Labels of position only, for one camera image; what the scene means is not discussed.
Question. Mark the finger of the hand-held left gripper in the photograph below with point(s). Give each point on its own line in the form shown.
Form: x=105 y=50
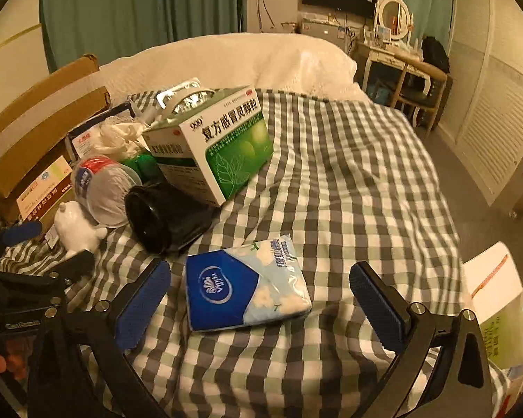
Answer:
x=74 y=263
x=22 y=231

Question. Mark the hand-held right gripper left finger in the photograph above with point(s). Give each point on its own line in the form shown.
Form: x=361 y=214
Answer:
x=141 y=305

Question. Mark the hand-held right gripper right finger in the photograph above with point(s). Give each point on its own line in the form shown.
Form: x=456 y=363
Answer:
x=379 y=309

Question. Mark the blue tissue pack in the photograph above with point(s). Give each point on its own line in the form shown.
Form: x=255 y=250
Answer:
x=226 y=287

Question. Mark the black cup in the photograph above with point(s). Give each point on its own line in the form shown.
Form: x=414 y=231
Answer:
x=170 y=222

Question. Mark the brown cardboard box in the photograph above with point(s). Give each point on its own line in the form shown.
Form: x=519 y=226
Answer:
x=35 y=109

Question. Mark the white plastic bag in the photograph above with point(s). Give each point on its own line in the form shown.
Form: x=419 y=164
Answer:
x=122 y=135

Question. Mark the green and white medicine box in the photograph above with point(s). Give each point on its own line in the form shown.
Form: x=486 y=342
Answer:
x=226 y=148

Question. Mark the white figurine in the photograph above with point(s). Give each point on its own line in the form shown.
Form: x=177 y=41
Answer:
x=76 y=226

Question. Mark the orange and white medicine box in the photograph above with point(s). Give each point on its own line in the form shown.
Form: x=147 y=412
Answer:
x=43 y=187

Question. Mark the dark box with red label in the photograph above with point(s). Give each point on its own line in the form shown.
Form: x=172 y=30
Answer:
x=85 y=139

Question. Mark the white paper box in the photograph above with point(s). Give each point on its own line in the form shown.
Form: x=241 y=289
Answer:
x=490 y=274

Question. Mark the green plastic item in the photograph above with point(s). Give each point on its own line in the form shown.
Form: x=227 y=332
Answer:
x=141 y=165

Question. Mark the checkered blanket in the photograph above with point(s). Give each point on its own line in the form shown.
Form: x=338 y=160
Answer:
x=353 y=183

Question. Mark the wooden chair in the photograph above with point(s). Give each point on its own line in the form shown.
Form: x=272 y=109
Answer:
x=422 y=96

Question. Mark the white louvered wardrobe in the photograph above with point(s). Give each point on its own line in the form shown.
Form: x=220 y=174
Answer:
x=492 y=96

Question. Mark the wide green curtain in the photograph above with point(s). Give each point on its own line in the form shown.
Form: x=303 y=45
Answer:
x=135 y=8

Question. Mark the wooden side table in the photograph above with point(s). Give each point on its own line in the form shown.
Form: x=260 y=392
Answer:
x=388 y=59

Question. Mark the black backpack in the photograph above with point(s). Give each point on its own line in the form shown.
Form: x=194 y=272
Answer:
x=436 y=54

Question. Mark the white bed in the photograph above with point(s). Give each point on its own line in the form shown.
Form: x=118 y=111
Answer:
x=244 y=61

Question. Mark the grey cabinet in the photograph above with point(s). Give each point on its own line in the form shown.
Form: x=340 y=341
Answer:
x=322 y=32

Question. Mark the white table fan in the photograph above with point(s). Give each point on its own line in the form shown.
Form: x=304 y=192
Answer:
x=394 y=15

